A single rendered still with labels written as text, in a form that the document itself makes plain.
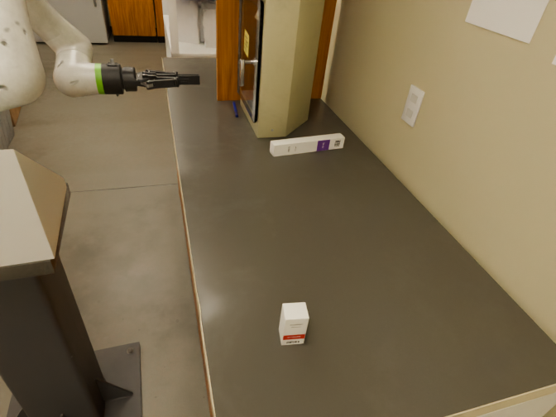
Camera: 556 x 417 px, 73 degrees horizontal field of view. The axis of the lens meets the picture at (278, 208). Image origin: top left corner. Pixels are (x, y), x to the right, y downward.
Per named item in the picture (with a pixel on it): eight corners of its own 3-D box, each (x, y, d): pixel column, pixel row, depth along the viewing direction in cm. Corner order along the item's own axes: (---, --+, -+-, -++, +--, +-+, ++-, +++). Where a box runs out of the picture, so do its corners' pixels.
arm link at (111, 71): (107, 90, 124) (105, 101, 118) (101, 54, 117) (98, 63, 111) (127, 90, 126) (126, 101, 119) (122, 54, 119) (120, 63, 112)
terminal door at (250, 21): (240, 93, 160) (242, -15, 136) (256, 124, 137) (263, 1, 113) (238, 93, 160) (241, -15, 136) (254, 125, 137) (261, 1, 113)
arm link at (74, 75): (58, 105, 116) (46, 79, 107) (59, 75, 121) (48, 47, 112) (107, 104, 120) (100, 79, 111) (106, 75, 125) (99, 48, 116)
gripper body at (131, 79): (121, 71, 114) (153, 71, 116) (122, 63, 120) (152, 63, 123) (124, 95, 118) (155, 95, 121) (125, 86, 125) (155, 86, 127)
